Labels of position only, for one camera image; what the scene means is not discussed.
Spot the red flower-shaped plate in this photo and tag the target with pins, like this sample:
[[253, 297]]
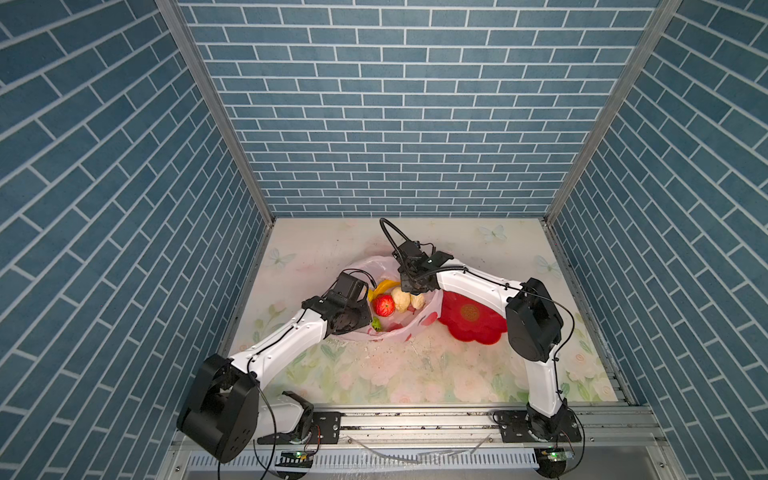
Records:
[[470, 321]]

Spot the aluminium corner post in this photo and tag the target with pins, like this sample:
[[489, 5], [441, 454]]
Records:
[[182, 36], [651, 35]]

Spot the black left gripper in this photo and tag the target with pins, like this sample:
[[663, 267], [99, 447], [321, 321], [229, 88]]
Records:
[[366, 315]]

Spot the pink plastic bag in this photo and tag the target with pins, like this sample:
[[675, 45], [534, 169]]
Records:
[[394, 314]]

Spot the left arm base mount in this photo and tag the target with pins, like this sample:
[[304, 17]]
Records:
[[292, 420]]

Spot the red fake strawberry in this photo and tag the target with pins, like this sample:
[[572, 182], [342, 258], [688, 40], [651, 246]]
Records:
[[383, 306]]

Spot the aluminium corner post right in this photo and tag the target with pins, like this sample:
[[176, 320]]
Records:
[[651, 35]]

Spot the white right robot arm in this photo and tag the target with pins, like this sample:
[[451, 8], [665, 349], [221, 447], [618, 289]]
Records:
[[534, 321]]

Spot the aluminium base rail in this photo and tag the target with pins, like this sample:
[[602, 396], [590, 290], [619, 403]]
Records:
[[447, 442]]

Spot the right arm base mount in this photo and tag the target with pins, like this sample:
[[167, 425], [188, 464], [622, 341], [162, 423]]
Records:
[[529, 425]]

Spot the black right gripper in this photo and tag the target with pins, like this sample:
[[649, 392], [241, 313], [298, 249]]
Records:
[[404, 283]]

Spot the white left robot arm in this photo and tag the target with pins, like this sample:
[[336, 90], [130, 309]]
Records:
[[226, 408]]

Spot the yellow fake banana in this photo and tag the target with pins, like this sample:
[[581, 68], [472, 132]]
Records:
[[382, 288]]

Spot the aluminium corner post left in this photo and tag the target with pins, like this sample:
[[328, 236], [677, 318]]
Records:
[[182, 36]]

